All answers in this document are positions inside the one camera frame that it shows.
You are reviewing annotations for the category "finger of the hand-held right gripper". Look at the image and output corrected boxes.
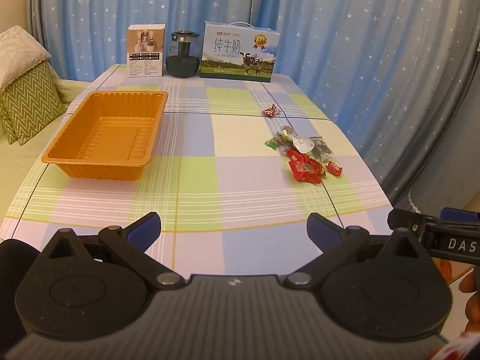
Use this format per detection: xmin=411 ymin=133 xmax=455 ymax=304
xmin=439 ymin=207 xmax=480 ymax=226
xmin=387 ymin=208 xmax=429 ymax=235

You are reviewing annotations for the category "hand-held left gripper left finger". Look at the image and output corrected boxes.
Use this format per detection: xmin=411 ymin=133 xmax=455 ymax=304
xmin=39 ymin=212 xmax=190 ymax=290

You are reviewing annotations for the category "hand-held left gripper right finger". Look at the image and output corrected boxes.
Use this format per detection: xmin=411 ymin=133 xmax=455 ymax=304
xmin=283 ymin=212 xmax=432 ymax=290

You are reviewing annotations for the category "large red snack packet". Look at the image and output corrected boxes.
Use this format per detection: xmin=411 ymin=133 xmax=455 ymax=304
xmin=288 ymin=159 xmax=323 ymax=184

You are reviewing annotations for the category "grey snack packet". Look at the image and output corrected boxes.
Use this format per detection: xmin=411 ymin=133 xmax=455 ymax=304
xmin=309 ymin=136 xmax=335 ymax=162

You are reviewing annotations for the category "white snack pouch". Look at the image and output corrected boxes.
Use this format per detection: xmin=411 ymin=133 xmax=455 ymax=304
xmin=291 ymin=135 xmax=316 ymax=154

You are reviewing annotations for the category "orange plastic tray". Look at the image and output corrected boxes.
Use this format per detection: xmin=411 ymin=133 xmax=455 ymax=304
xmin=41 ymin=90 xmax=169 ymax=181

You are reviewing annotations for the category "person's right hand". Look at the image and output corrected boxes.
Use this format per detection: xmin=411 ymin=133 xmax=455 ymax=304
xmin=459 ymin=268 xmax=480 ymax=331

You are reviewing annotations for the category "checked tablecloth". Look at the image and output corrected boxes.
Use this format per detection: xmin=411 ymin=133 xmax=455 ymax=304
xmin=0 ymin=64 xmax=399 ymax=284

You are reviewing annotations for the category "red white patterned clothing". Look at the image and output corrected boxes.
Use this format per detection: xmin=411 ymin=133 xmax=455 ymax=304
xmin=427 ymin=332 xmax=475 ymax=360

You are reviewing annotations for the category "light green sofa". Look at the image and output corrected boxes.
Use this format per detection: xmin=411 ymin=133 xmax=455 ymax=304
xmin=0 ymin=77 xmax=99 ymax=241

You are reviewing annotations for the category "green zigzag cushion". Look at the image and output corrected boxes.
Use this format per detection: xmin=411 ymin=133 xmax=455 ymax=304
xmin=0 ymin=60 xmax=67 ymax=139
xmin=0 ymin=114 xmax=29 ymax=146

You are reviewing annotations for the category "dark green glass humidifier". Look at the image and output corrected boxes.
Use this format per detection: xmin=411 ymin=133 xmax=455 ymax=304
xmin=166 ymin=30 xmax=200 ymax=79

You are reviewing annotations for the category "white product box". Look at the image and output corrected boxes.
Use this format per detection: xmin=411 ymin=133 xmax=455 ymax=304
xmin=126 ymin=23 xmax=167 ymax=78

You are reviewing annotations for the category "blue green milk carton box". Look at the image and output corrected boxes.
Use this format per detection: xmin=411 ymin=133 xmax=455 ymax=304
xmin=200 ymin=20 xmax=281 ymax=83

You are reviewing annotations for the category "blue star curtain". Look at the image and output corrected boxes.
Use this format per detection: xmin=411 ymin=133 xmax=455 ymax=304
xmin=26 ymin=0 xmax=480 ymax=211

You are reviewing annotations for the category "white lace-edged cushion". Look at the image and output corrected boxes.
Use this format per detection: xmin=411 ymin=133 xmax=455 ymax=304
xmin=0 ymin=25 xmax=52 ymax=91

